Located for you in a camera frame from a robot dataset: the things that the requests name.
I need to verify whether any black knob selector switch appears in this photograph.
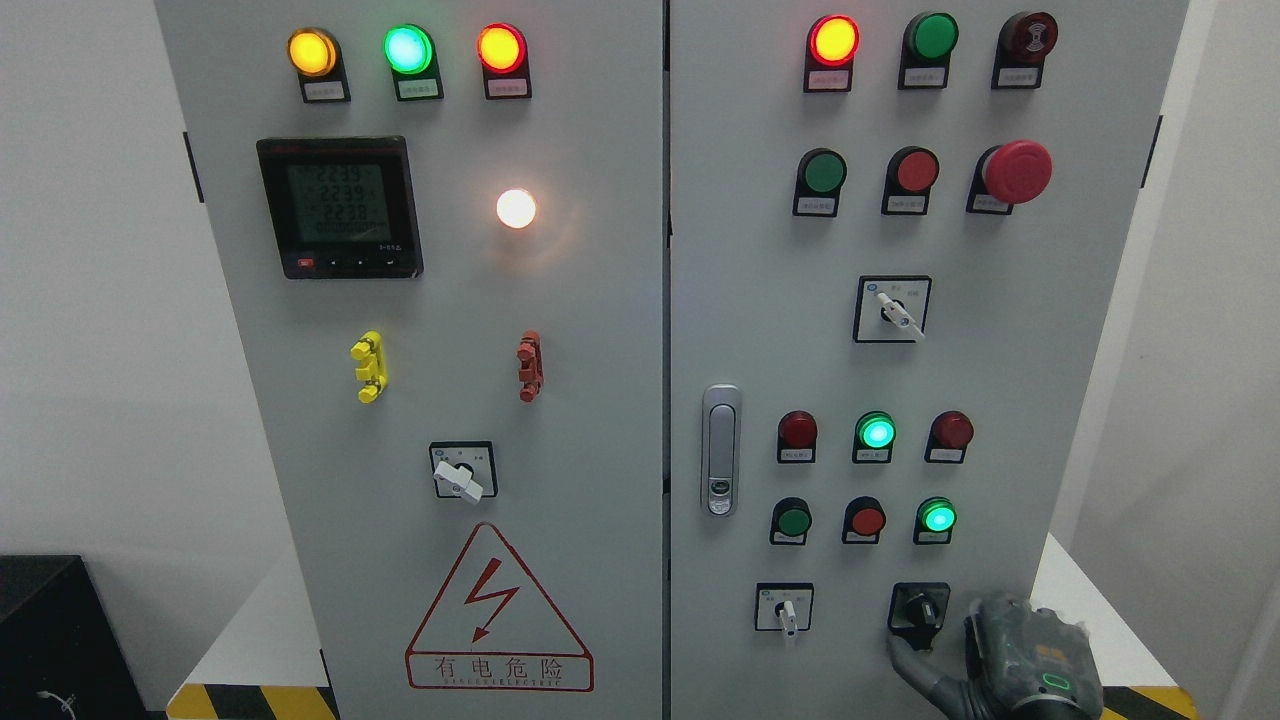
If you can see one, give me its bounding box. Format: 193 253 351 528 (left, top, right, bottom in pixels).
887 582 951 651

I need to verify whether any red terminal connector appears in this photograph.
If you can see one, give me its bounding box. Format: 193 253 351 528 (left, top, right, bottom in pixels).
516 331 545 404

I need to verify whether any dark red indicator light left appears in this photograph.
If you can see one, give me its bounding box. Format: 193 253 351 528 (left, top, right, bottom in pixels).
776 410 818 464

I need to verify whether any white glowing indicator light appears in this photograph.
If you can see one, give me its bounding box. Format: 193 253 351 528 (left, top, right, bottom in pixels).
495 187 538 229

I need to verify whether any green push button lower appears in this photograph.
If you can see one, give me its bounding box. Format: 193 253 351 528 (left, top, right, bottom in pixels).
769 497 813 546

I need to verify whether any green push button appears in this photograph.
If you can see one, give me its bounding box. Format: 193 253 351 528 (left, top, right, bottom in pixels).
769 497 813 546
792 147 849 218

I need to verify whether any left grey cabinet door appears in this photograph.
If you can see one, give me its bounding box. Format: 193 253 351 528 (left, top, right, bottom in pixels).
156 1 664 719

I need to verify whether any grey cabinet door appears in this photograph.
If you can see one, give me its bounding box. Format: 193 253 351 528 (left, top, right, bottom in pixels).
156 1 664 719
669 1 1188 719

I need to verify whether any green lit indicator light middle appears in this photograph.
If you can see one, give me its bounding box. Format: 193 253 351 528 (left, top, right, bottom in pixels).
851 410 897 464

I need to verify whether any green push button upper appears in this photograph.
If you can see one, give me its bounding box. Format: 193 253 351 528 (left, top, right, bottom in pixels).
792 147 849 218

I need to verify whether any yellow terminal connector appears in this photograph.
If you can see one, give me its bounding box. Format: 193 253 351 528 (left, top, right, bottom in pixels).
349 331 389 404

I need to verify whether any red push button lower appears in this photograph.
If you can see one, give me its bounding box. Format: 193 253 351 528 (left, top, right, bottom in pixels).
841 496 887 544

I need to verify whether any red push button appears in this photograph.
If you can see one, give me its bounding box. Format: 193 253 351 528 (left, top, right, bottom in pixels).
881 146 940 217
841 496 887 544

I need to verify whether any right grey cabinet door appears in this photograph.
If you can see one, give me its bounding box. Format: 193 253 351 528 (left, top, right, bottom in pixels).
669 1 1188 719

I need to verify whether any red electric hazard warning sticker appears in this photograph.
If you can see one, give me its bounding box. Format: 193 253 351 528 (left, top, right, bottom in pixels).
404 521 595 693

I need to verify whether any red indicator light right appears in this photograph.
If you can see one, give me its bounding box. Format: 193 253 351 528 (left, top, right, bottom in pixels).
924 410 975 464

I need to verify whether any red push button upper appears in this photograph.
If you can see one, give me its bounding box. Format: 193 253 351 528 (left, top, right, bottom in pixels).
881 146 940 217

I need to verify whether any green illuminated button lower right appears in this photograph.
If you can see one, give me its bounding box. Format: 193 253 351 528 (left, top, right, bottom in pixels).
913 496 957 546

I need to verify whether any black digital power meter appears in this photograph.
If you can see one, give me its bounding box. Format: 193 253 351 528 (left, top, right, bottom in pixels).
256 135 422 281

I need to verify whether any red indicator light top left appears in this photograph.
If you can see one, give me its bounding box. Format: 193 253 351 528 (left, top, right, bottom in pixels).
476 22 532 100

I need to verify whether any red lit light top right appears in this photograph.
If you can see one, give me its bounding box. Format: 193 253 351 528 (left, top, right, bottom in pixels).
803 14 861 94

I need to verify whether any green indicator light top left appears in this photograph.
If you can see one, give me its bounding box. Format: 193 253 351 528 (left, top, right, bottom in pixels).
381 23 444 102

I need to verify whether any red emergency stop mushroom button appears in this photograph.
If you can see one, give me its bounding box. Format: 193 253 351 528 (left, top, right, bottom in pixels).
966 138 1053 217

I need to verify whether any green light top right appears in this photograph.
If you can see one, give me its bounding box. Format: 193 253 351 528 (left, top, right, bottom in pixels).
899 12 959 90

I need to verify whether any yellow indicator light top left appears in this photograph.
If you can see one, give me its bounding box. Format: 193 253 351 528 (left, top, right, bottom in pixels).
287 27 349 102

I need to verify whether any black box lower left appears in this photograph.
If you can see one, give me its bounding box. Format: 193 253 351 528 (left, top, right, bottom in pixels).
1 555 147 719

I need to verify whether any silver door handle lock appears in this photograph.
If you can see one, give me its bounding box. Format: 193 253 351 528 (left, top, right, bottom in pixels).
700 384 742 518

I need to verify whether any white rotary switch left door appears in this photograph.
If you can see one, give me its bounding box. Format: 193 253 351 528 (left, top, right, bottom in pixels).
429 441 499 505

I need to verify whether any white selector switch upper right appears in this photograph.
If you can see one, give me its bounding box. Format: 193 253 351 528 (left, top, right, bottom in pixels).
852 275 932 343

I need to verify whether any white selector switch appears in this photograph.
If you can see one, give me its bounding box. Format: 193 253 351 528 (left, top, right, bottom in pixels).
852 275 932 343
754 582 815 638

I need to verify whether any white selector switch lower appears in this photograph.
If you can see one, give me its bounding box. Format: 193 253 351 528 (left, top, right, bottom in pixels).
754 582 815 638

